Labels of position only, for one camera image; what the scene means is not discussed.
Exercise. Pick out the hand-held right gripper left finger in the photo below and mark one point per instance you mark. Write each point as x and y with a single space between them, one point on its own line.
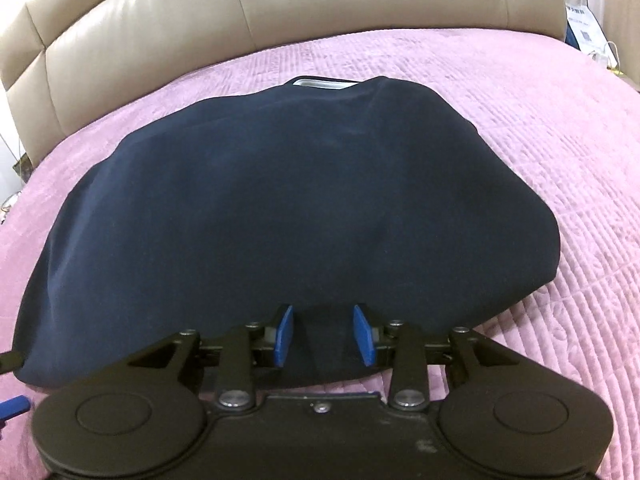
285 336

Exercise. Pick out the black hoodie with white stripes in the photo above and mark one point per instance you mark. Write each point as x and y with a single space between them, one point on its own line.
280 210

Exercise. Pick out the brown patterned bag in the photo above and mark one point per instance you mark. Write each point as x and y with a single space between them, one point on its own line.
20 167

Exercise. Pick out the beige leather headboard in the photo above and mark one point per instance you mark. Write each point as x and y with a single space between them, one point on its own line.
200 25

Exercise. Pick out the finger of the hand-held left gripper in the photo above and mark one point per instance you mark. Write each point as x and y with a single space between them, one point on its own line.
15 406
11 360

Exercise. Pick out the pink quilted bedspread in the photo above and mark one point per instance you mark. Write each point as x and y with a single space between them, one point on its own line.
550 160

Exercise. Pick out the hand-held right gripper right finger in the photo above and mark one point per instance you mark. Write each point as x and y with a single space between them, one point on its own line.
363 336

